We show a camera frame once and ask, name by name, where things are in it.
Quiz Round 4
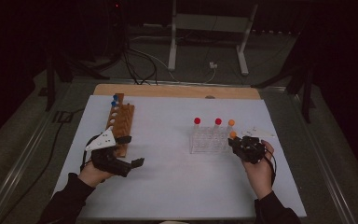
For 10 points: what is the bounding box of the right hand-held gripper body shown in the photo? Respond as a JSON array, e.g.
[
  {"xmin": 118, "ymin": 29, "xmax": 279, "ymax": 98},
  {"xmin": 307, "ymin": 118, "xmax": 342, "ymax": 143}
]
[{"xmin": 237, "ymin": 126, "xmax": 276, "ymax": 165}]

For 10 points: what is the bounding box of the black stand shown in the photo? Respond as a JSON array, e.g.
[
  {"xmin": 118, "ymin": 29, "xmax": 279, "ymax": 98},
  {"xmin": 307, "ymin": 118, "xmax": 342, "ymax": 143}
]
[
  {"xmin": 36, "ymin": 46, "xmax": 110, "ymax": 112},
  {"xmin": 251, "ymin": 31, "xmax": 320, "ymax": 124}
]

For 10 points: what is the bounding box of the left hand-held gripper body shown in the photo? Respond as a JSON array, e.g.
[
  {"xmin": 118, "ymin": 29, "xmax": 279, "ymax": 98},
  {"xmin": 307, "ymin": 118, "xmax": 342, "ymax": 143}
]
[{"xmin": 84, "ymin": 126, "xmax": 133, "ymax": 178}]

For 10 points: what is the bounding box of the white metal stand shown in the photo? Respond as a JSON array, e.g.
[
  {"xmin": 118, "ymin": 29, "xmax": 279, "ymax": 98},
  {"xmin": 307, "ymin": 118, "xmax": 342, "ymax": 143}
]
[{"xmin": 167, "ymin": 0, "xmax": 259, "ymax": 77}]

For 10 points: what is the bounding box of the person's right hand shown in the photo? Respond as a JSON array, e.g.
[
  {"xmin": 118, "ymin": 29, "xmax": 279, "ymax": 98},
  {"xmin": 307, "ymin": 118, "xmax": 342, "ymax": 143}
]
[{"xmin": 241, "ymin": 139, "xmax": 276, "ymax": 200}]

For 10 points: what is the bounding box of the left hand-held gripper black cable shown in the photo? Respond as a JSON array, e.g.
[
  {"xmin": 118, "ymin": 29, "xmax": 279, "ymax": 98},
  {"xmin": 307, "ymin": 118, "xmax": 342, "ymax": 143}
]
[{"xmin": 79, "ymin": 134, "xmax": 102, "ymax": 173}]

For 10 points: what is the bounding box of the white table mat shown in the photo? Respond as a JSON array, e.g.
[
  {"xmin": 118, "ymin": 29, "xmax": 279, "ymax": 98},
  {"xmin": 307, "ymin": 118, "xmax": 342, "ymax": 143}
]
[{"xmin": 44, "ymin": 94, "xmax": 308, "ymax": 220}]

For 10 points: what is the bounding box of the wooden test tube rack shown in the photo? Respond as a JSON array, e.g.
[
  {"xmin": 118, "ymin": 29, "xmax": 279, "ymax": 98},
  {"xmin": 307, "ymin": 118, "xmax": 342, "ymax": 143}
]
[{"xmin": 105, "ymin": 92, "xmax": 136, "ymax": 159}]

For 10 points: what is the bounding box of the clear plastic test tube rack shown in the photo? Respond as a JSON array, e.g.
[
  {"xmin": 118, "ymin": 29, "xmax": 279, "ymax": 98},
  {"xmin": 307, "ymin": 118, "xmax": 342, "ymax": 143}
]
[{"xmin": 189, "ymin": 125, "xmax": 237, "ymax": 156}]

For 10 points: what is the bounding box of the white cable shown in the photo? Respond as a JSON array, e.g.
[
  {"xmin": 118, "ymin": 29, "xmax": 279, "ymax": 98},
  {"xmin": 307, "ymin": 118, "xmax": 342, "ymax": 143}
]
[{"xmin": 130, "ymin": 46, "xmax": 218, "ymax": 85}]

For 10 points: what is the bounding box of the black floor cable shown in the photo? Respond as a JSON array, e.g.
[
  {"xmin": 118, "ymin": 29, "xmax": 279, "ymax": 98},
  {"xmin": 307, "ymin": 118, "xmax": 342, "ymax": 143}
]
[{"xmin": 0, "ymin": 106, "xmax": 86, "ymax": 224}]

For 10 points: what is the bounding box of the right hand-held gripper black cable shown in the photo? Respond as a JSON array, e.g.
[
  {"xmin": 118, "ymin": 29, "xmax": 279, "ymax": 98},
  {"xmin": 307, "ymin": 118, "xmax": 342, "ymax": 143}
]
[{"xmin": 262, "ymin": 147, "xmax": 278, "ymax": 188}]

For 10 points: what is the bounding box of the person's left hand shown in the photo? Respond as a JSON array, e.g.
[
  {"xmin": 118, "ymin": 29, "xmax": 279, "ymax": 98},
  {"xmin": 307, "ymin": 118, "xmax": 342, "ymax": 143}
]
[{"xmin": 77, "ymin": 161, "xmax": 116, "ymax": 189}]

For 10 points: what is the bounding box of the hand-held gripper black cable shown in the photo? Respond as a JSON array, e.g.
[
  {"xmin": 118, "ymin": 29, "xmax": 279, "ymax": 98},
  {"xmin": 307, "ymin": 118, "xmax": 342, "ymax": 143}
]
[
  {"xmin": 262, "ymin": 147, "xmax": 278, "ymax": 188},
  {"xmin": 79, "ymin": 134, "xmax": 102, "ymax": 173}
]

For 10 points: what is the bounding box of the bundle of black cables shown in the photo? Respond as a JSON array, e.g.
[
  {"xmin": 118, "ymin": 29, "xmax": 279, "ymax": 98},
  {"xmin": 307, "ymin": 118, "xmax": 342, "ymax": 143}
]
[{"xmin": 117, "ymin": 31, "xmax": 159, "ymax": 86}]

